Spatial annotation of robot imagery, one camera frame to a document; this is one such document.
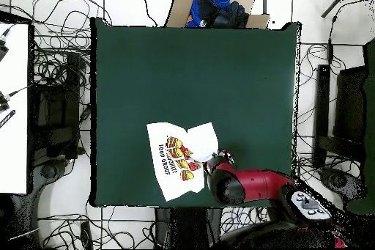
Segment white side table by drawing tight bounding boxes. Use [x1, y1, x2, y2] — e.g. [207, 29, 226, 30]
[0, 22, 30, 195]

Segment brown cardboard box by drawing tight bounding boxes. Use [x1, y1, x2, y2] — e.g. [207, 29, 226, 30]
[163, 0, 271, 29]

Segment black label strip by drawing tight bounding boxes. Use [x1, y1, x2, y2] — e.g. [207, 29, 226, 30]
[0, 109, 16, 129]

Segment black cable tangle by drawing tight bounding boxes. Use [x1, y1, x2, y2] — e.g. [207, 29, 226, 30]
[292, 43, 348, 174]
[219, 206, 270, 235]
[0, 0, 114, 87]
[37, 199, 165, 249]

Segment black metal stand base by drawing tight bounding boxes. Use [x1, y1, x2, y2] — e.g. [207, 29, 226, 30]
[313, 63, 368, 169]
[29, 51, 86, 160]

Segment white printed t-shirt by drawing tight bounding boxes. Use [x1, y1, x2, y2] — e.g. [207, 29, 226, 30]
[146, 121, 220, 202]

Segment dark navy garment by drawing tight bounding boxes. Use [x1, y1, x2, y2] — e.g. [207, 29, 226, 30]
[197, 0, 250, 29]

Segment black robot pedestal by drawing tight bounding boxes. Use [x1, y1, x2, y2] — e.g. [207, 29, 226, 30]
[153, 207, 223, 249]

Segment black cable with adapter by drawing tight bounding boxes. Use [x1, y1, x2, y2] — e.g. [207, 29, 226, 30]
[327, 0, 375, 67]

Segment grey pedestal leg with caster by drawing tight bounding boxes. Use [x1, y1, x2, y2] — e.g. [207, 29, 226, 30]
[29, 158, 71, 204]
[317, 166, 367, 204]

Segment single black cable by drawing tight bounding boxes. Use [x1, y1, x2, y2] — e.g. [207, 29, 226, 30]
[127, 0, 159, 27]

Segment black power strip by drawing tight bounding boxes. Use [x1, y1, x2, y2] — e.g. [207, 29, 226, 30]
[80, 220, 94, 250]

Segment black camera device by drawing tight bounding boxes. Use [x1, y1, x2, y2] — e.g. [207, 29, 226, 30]
[0, 34, 10, 62]
[0, 91, 11, 111]

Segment dark green table cloth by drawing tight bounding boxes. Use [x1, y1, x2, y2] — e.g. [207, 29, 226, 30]
[89, 16, 302, 208]

